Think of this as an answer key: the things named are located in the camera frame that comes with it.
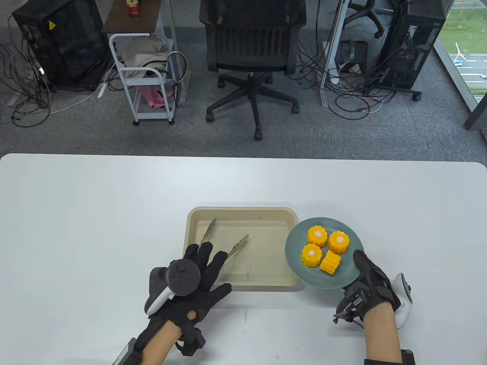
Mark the black wheeled computer stand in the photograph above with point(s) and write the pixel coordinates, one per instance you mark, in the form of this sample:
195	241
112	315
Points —
395	88

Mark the black computer tower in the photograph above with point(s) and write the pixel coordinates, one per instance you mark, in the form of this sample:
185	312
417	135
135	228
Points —
411	45
64	42

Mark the person's left forearm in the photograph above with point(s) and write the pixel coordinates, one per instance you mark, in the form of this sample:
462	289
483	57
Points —
159	342

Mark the person's right hand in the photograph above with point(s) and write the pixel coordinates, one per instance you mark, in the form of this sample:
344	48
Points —
371	291

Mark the black and white controller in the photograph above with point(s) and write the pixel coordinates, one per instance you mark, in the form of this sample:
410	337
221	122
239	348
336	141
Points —
404	308
182	276

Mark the person's right forearm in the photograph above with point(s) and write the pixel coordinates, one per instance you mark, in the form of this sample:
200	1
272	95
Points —
382	338

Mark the white power strip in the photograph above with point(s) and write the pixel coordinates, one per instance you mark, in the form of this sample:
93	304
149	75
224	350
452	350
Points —
102	90

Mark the black box device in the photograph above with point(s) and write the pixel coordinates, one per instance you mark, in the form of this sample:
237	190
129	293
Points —
352	53

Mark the black chair base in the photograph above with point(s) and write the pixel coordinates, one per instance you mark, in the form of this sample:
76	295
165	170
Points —
361	14

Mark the person's left hand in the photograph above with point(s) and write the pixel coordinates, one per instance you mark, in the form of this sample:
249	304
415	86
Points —
207	285

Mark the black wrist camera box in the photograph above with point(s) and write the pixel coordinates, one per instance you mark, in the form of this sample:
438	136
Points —
123	353
408	357

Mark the pink cloth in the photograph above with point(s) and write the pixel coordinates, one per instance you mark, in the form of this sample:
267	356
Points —
152	97

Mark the teal round plate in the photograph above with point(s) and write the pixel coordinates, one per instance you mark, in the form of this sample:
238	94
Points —
342	273

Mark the black mesh office chair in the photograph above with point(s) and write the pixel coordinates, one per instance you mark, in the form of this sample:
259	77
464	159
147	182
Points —
251	42

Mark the beige cloth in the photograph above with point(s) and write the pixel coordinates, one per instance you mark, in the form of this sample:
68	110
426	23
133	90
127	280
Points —
146	57

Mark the yellow corn chunk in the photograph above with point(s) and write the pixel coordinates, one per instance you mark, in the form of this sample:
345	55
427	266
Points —
338	242
311	255
317	235
330	263

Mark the white utility cart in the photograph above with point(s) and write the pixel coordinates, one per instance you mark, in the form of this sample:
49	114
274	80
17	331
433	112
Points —
121	21

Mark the red bottle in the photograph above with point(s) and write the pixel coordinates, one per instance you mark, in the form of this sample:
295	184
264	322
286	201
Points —
133	7

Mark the beige plastic tray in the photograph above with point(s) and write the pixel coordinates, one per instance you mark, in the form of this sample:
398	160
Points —
258	228

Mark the white rolling cart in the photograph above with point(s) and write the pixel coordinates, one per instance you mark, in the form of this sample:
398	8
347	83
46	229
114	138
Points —
140	72

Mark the white desk leg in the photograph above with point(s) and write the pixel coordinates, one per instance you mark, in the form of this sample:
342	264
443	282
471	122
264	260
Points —
331	57

